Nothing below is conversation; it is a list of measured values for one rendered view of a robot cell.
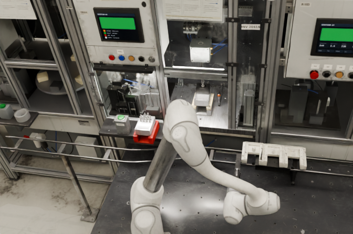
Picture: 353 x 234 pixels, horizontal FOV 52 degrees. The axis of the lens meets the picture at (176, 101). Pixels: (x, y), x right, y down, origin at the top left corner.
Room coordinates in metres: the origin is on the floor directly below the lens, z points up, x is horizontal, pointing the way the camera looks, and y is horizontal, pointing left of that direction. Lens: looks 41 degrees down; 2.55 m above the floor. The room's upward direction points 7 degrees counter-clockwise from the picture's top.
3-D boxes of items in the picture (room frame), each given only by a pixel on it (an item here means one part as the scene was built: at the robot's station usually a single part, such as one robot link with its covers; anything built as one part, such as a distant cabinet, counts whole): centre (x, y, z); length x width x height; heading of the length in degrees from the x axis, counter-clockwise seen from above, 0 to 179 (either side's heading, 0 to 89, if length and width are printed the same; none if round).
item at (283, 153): (1.38, -0.53, 0.84); 0.36 x 0.14 x 0.10; 73
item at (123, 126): (1.69, 0.35, 0.97); 0.08 x 0.08 x 0.12; 73
